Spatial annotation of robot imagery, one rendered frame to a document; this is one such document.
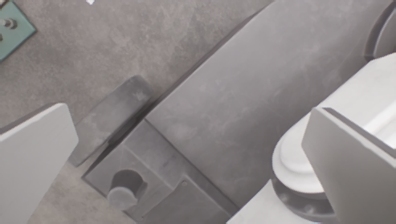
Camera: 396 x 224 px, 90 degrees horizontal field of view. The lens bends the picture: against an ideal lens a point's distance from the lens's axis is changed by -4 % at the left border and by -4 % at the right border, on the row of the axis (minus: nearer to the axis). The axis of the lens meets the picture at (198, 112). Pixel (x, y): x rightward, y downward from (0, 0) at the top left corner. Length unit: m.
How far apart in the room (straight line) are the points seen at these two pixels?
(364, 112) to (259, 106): 0.15
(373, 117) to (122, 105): 0.30
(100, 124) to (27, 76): 0.31
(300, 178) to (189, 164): 0.18
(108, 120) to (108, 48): 0.23
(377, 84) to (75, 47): 0.53
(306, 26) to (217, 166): 0.26
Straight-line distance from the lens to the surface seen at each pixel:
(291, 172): 0.25
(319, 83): 0.38
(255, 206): 0.30
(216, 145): 0.35
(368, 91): 0.28
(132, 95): 0.34
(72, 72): 0.54
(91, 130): 0.33
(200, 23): 0.49
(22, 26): 0.58
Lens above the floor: 0.48
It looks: 74 degrees down
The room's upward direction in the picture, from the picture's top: 167 degrees clockwise
